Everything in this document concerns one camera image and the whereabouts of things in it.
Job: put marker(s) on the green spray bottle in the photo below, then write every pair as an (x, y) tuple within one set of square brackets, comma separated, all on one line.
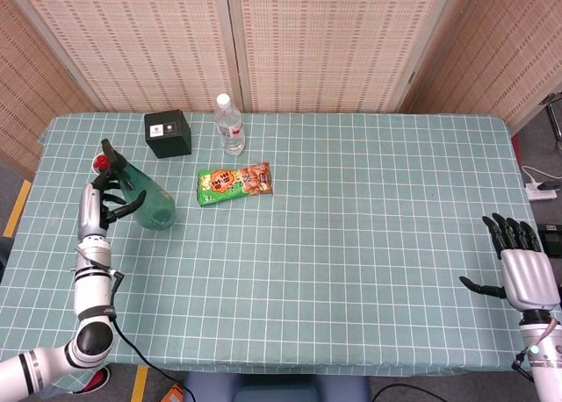
[(147, 195)]

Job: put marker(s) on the black device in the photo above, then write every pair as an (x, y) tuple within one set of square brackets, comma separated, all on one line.
[(552, 239)]

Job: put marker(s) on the clear water bottle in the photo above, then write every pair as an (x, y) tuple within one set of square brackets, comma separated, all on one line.
[(229, 127)]

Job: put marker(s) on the metal chair leg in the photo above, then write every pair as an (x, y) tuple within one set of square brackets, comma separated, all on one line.
[(554, 117)]

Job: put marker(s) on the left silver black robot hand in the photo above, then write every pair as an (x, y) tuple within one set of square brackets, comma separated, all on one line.
[(94, 209)]

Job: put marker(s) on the blue chair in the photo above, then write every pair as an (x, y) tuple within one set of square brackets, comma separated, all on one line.
[(274, 384)]

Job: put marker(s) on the black cube box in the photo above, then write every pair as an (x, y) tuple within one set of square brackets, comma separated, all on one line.
[(168, 133)]

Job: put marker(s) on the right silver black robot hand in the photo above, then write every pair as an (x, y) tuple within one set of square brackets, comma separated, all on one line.
[(524, 279)]

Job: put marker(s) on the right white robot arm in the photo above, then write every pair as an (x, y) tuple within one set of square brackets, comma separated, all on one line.
[(542, 358)]

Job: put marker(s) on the white power strip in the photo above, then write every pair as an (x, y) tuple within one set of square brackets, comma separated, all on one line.
[(541, 193)]

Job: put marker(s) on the orange box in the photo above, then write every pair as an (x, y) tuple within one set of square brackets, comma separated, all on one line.
[(172, 394)]

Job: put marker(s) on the green checkered tablecloth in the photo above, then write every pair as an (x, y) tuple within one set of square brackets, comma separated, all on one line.
[(307, 253)]

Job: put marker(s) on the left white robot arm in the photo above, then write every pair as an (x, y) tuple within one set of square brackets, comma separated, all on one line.
[(83, 314)]

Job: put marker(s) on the white cup with red item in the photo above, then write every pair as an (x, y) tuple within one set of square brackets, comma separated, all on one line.
[(99, 164)]

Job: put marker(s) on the green orange snack bag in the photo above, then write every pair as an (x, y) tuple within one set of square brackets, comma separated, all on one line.
[(235, 183)]

